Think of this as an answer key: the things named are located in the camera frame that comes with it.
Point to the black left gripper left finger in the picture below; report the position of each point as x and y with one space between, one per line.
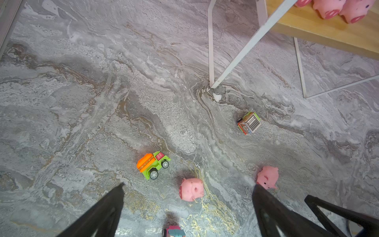
102 219

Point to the pink toy pig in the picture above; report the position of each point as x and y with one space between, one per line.
190 189
328 9
268 177
355 10
302 3

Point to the green truck with grille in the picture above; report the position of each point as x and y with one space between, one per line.
249 123

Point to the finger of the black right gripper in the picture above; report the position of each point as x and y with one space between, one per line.
370 224

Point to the pink blue toy truck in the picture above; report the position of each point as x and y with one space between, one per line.
173 231

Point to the wooden two-tier shelf white frame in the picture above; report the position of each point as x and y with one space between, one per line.
361 38

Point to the orange green toy truck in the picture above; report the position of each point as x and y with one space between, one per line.
150 164

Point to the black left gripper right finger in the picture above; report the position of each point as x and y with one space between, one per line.
273 217

